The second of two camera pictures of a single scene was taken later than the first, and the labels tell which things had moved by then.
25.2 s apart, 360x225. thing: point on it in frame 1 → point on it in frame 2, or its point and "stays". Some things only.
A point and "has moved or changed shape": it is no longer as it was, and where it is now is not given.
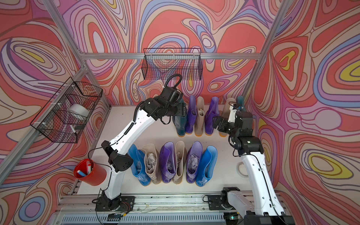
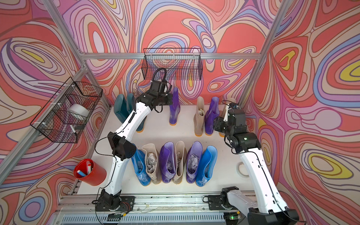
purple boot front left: [167, 161] stays
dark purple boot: [213, 111] stays
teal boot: [240, 102] → [130, 101]
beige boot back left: [199, 116] stays
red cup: [88, 171] stays
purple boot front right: [193, 160] stays
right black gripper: [223, 121] stays
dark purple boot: [191, 115] has moved or changed shape
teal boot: [180, 123] → [121, 108]
